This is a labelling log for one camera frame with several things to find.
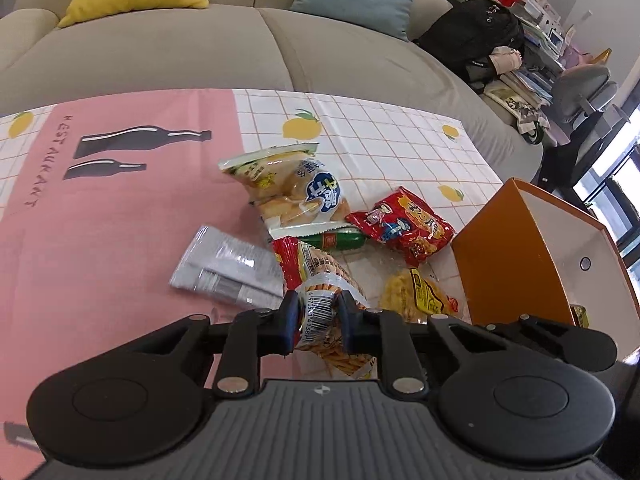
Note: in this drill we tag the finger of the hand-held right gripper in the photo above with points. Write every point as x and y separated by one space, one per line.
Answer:
575 345

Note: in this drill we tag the black backpack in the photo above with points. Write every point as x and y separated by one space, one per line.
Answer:
470 35

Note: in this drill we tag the green sausage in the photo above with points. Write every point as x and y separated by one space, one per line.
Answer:
345 239

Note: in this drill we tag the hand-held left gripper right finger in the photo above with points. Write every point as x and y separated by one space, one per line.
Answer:
346 324

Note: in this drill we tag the pile of books and boxes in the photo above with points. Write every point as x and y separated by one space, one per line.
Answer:
540 20

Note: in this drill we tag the red stick snack packet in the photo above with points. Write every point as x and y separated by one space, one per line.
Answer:
315 280

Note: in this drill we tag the yellow waffle packet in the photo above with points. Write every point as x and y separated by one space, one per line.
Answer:
415 295

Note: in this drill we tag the beige sofa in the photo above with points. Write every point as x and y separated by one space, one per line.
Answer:
150 60

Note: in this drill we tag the orange cardboard box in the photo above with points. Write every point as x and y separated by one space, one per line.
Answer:
500 260

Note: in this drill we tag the yellow white chips packet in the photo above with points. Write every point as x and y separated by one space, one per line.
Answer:
280 185

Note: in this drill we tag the printed tote bag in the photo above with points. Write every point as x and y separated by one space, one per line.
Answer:
522 115

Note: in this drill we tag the pink lemon print tablecloth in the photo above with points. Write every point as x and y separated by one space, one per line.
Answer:
100 235

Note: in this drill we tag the pink pouch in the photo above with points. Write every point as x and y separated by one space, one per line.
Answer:
505 59

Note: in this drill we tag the grey office chair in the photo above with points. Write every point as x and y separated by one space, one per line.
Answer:
580 90

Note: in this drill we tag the silver snack packet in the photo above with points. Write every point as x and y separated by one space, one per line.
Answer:
225 265

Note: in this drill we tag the stack of books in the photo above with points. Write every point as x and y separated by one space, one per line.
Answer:
530 82

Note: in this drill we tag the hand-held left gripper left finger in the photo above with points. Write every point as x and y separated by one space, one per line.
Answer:
289 322

